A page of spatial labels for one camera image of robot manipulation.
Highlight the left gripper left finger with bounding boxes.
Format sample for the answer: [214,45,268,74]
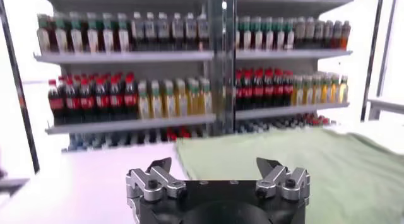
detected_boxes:
[125,156,187,210]

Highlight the black slanted pole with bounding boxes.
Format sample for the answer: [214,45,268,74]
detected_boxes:
[0,0,41,175]
[360,0,386,122]

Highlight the yellow drink bottle green label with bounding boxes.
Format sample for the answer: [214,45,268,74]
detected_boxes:
[312,74,322,105]
[162,79,175,118]
[175,78,187,117]
[150,80,163,119]
[199,77,212,115]
[338,74,349,103]
[321,73,331,104]
[330,74,340,104]
[302,74,313,105]
[186,78,199,115]
[292,75,303,106]
[138,80,150,119]

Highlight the dark tea bottle green cap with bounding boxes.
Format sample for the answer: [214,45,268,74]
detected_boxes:
[284,17,295,50]
[251,16,263,50]
[54,13,69,53]
[85,12,99,53]
[116,13,130,52]
[101,13,114,52]
[262,16,274,50]
[69,12,83,53]
[37,14,51,53]
[273,16,285,50]
[239,16,252,50]

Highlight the white framed side table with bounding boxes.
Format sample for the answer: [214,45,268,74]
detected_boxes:
[367,97,404,121]

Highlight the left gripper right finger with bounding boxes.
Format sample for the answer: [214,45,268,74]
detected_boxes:
[254,157,311,203]

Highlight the dark bottle beige label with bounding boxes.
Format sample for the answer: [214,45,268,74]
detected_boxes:
[294,16,306,49]
[305,16,316,49]

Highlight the green polo shirt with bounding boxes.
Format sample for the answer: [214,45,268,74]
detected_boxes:
[175,127,404,224]

